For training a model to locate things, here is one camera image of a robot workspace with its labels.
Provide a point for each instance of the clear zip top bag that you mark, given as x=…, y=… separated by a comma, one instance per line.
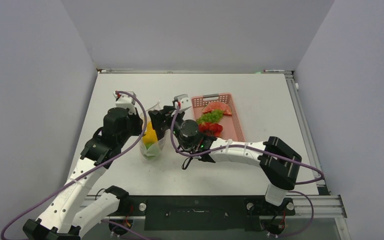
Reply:
x=161, y=141

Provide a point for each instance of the pink plastic basket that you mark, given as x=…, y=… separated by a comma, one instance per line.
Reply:
x=232, y=128

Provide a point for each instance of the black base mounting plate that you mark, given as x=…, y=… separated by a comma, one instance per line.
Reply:
x=203, y=212

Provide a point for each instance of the green grape bunch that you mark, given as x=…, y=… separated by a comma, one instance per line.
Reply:
x=213, y=117

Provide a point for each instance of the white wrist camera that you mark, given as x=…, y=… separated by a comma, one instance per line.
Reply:
x=125, y=101
x=182, y=103

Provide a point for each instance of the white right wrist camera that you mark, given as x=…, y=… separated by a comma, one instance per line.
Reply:
x=182, y=103

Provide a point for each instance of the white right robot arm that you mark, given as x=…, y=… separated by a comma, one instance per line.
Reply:
x=279, y=161

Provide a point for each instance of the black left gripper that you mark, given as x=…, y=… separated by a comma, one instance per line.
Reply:
x=135, y=118

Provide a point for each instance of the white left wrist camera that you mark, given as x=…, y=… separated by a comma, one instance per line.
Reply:
x=125, y=101

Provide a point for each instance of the red strawberry cluster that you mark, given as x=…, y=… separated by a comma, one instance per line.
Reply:
x=211, y=129

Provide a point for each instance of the green lime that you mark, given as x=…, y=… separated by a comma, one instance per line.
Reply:
x=151, y=151

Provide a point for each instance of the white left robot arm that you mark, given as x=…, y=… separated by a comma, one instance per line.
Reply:
x=56, y=222

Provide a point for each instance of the yellow bell pepper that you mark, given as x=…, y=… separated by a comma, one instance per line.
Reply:
x=150, y=136

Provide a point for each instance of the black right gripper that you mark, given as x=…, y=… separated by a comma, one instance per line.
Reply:
x=158, y=117

